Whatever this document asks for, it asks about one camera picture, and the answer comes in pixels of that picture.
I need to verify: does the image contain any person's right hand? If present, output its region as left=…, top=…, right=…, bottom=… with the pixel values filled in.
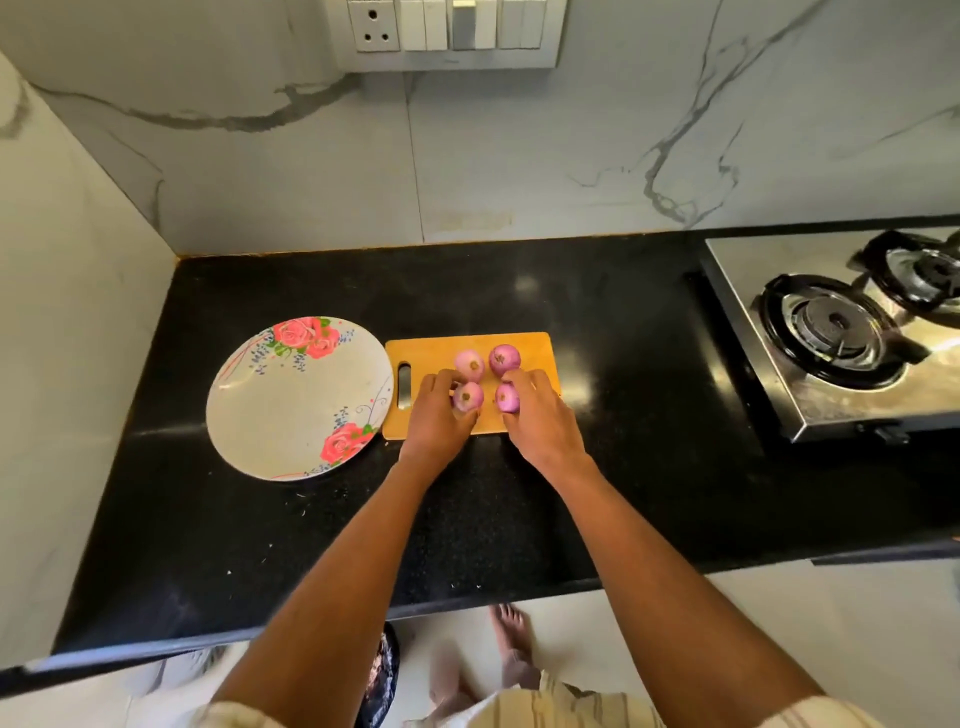
left=498, top=367, right=599, bottom=485

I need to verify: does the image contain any person's left hand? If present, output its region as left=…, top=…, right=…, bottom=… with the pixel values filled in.
left=397, top=369, right=485, bottom=482

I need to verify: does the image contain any wooden cutting board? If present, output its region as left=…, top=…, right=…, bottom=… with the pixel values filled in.
left=381, top=331, right=563, bottom=443

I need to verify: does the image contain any person's right forearm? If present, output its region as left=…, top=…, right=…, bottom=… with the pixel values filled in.
left=547, top=462, right=827, bottom=728

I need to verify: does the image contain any person's left forearm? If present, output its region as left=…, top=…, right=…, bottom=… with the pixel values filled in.
left=210, top=465, right=452, bottom=728

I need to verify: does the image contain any black stone countertop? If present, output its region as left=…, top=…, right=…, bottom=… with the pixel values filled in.
left=0, top=217, right=960, bottom=695

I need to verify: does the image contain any person's right foot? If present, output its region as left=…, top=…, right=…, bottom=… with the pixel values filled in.
left=490, top=603, right=539, bottom=669

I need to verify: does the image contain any person's foot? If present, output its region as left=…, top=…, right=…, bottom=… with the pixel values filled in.
left=490, top=603, right=539, bottom=669
left=427, top=645, right=467, bottom=714

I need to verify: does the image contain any person's left foot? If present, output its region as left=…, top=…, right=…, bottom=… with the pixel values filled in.
left=427, top=645, right=467, bottom=714

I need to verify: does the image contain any white floral plate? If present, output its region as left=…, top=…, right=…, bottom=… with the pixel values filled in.
left=205, top=315, right=395, bottom=483

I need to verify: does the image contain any black dustbin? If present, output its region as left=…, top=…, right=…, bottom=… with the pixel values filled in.
left=352, top=622, right=402, bottom=728

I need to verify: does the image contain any stainless steel gas stove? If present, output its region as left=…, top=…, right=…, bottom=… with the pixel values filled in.
left=699, top=225, right=960, bottom=447

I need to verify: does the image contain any beige striped garment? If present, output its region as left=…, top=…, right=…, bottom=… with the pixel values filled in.
left=187, top=670, right=887, bottom=728

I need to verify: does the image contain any black stove burner grate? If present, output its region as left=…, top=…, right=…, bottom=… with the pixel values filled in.
left=753, top=271, right=932, bottom=392
left=847, top=228, right=960, bottom=324

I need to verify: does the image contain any grey slipper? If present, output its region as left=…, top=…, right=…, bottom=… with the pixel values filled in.
left=174, top=645, right=230, bottom=686
left=127, top=654, right=179, bottom=696

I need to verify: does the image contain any white wall switch panel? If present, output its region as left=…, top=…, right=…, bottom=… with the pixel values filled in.
left=324, top=0, right=570, bottom=74

